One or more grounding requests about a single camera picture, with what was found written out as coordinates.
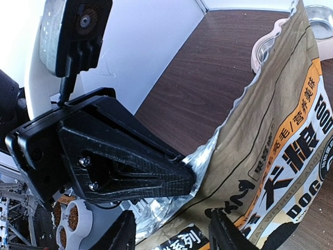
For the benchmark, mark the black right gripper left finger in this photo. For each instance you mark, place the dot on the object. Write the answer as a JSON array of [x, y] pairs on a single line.
[[121, 235]]

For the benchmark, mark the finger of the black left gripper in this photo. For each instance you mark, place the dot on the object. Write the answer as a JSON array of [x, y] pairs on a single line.
[[111, 112]]

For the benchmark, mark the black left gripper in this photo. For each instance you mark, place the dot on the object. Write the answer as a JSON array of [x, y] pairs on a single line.
[[104, 163]]

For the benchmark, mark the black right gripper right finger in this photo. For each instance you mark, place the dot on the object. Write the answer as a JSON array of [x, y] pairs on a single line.
[[224, 235]]

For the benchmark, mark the pet food bag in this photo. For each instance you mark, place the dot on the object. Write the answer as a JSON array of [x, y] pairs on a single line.
[[262, 167]]

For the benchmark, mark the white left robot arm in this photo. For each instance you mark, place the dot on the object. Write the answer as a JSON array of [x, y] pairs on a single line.
[[42, 92]]

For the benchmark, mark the pink double pet feeder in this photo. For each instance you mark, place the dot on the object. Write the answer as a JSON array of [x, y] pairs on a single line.
[[288, 34]]

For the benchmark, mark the front steel feeder bowl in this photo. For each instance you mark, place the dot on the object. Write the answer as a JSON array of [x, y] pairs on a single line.
[[262, 51]]

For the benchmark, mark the steel feeder bowl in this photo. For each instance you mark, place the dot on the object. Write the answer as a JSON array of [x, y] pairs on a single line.
[[320, 19], [262, 51]]

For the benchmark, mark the rear steel feeder bowl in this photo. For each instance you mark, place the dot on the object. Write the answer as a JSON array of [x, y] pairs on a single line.
[[320, 19]]

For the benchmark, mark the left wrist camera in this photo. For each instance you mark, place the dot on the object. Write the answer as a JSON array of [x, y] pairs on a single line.
[[72, 35]]

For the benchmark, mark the left aluminium frame post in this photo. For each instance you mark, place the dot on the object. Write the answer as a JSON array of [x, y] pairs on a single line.
[[202, 5]]

